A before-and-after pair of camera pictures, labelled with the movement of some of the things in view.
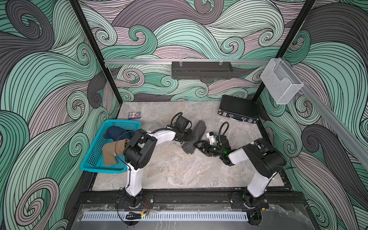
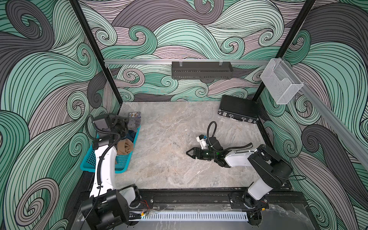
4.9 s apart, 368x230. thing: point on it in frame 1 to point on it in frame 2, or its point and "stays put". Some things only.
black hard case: x=241 y=109 stays put
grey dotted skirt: x=199 y=130 to x=133 y=123
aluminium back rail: x=169 y=61 stays put
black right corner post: x=308 y=4 stays put
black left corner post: x=119 y=97 stays put
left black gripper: x=189 y=132 to x=124 y=123
